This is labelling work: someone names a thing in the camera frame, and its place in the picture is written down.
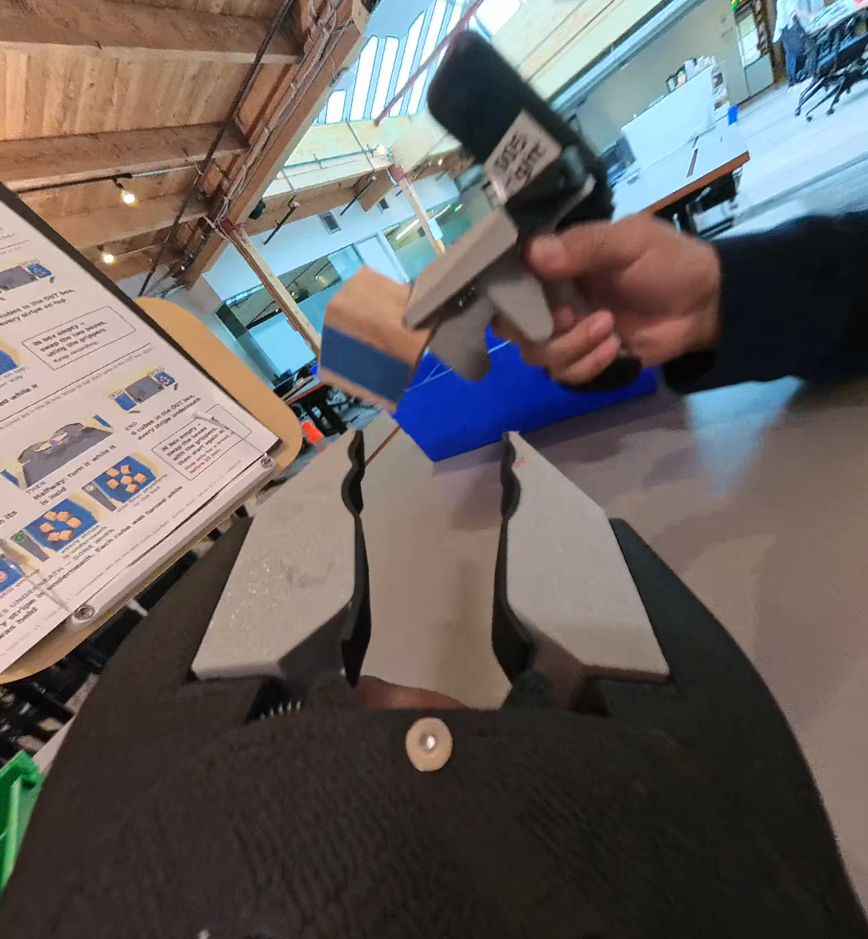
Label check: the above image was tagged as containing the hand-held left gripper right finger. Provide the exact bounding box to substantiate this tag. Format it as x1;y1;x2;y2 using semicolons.
491;431;671;709

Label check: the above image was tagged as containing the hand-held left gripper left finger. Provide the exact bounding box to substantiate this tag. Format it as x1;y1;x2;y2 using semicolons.
190;430;372;691

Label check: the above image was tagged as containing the blue plastic bin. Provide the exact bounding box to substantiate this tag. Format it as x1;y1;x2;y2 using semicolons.
393;326;661;463

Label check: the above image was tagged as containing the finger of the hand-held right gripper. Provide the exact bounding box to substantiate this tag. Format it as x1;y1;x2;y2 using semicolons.
402;211;521;333

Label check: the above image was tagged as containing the wooden cube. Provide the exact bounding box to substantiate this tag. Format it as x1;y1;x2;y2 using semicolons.
319;266;435;413

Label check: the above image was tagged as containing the person's right hand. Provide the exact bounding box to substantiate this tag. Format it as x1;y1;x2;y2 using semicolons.
518;213;723;387

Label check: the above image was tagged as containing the instruction sheet on stand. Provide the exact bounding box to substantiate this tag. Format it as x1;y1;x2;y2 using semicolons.
0;150;304;688

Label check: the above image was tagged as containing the printed instruction sheet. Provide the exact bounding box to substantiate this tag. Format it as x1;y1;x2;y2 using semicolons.
0;169;281;679

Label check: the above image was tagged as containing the white table with wooden edge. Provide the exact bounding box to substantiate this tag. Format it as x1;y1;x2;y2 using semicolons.
610;121;751;236

